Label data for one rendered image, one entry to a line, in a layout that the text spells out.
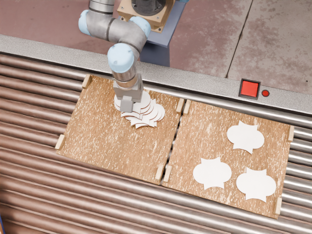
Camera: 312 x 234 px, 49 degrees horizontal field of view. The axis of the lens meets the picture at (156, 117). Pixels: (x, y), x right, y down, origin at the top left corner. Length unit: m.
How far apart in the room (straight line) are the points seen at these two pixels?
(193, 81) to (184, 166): 0.36
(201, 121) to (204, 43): 1.35
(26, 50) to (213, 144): 0.90
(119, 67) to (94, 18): 0.19
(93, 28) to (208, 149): 0.59
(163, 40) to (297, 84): 1.26
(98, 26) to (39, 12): 1.90
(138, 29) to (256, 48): 1.66
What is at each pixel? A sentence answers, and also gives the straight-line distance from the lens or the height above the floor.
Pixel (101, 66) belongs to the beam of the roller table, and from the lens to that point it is 1.48.
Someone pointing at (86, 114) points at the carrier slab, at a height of 0.94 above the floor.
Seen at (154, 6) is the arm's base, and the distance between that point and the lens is 1.52.
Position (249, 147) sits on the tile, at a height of 0.95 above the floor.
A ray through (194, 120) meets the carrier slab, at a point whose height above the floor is 0.94.
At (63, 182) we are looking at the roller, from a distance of 1.33.
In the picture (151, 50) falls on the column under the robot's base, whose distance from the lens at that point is 1.75.
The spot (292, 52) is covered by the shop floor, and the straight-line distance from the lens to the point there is 2.69.
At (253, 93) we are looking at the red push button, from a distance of 1.40.
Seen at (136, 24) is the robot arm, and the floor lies 1.30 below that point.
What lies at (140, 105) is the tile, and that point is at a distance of 1.27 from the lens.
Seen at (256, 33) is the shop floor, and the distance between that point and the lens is 2.71.
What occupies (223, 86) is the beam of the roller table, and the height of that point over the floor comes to 0.92.
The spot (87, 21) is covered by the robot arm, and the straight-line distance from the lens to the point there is 1.12.
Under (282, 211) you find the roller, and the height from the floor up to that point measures 0.92.
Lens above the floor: 2.16
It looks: 68 degrees down
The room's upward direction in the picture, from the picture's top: 8 degrees counter-clockwise
